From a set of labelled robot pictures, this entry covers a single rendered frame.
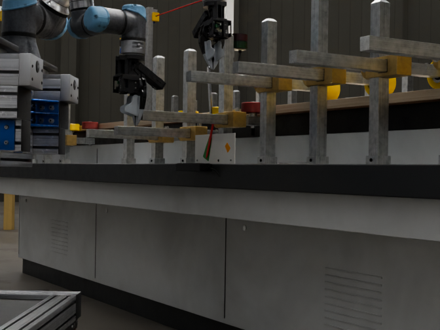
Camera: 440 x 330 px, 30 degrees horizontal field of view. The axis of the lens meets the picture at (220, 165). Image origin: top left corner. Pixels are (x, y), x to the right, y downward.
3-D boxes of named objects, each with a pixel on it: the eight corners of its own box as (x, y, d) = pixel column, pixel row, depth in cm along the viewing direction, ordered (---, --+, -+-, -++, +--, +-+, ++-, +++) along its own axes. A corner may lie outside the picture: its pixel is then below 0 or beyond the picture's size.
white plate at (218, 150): (233, 164, 264) (234, 132, 264) (194, 164, 286) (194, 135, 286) (235, 164, 264) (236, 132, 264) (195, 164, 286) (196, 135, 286)
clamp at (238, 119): (233, 126, 265) (233, 110, 265) (211, 128, 276) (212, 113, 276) (247, 127, 268) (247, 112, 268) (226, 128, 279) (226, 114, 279)
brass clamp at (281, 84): (276, 90, 243) (277, 73, 243) (251, 93, 255) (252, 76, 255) (293, 91, 246) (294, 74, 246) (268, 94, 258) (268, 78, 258)
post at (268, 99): (265, 175, 250) (268, 17, 250) (258, 175, 253) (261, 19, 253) (274, 175, 252) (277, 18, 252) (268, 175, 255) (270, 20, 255)
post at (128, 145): (126, 163, 336) (128, 54, 336) (120, 163, 340) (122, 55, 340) (135, 164, 338) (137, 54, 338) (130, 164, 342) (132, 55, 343)
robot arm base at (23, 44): (-11, 59, 276) (-10, 30, 276) (3, 65, 291) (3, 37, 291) (34, 59, 275) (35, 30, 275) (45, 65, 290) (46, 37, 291)
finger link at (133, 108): (122, 124, 250) (122, 94, 250) (139, 125, 253) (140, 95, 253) (126, 124, 247) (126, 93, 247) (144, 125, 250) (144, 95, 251)
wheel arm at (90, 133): (89, 139, 296) (89, 128, 296) (85, 139, 299) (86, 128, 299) (194, 143, 319) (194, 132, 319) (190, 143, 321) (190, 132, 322)
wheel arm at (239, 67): (238, 73, 210) (239, 58, 211) (231, 74, 214) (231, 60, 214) (385, 86, 236) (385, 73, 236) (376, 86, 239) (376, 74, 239)
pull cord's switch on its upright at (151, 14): (147, 165, 566) (150, 6, 566) (141, 165, 574) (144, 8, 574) (158, 165, 570) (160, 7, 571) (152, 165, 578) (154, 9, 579)
